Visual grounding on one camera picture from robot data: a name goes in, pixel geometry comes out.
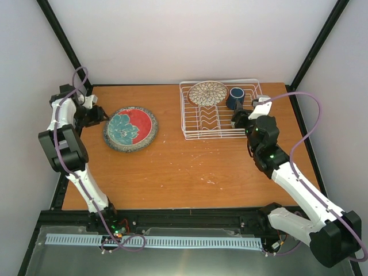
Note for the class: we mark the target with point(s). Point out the dark blue mug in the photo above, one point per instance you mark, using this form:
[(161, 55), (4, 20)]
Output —
[(236, 94)]

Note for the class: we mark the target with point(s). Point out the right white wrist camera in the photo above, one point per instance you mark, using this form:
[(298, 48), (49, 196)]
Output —
[(262, 107)]

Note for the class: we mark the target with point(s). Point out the black frame post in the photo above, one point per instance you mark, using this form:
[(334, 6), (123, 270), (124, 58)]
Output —
[(321, 38), (59, 32)]

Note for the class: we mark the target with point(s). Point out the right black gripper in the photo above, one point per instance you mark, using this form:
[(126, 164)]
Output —
[(240, 115)]

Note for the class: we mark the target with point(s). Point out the red and teal plate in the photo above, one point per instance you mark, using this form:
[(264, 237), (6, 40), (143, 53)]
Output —
[(130, 129)]

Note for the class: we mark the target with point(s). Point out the black frame post right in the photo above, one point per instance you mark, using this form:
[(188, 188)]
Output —
[(321, 38)]

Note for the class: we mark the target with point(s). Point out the floral patterned plate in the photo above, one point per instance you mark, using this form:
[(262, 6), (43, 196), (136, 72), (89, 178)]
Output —
[(207, 93)]

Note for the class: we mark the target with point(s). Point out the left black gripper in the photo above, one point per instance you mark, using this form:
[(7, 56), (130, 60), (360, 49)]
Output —
[(97, 117)]

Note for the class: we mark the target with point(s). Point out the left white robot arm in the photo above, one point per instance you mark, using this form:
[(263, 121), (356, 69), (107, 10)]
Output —
[(66, 152)]

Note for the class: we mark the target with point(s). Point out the white wire dish rack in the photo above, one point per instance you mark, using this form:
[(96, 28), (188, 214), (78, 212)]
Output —
[(214, 122)]

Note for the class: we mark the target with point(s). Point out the light blue cable duct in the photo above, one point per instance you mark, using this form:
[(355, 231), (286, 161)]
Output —
[(161, 242)]

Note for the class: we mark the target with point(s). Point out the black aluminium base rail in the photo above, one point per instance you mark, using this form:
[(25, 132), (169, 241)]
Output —
[(246, 221)]

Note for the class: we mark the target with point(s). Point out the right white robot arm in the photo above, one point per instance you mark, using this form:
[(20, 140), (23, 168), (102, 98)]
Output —
[(331, 233)]

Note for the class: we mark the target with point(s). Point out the black frame post left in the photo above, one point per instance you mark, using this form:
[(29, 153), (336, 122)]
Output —
[(59, 32)]

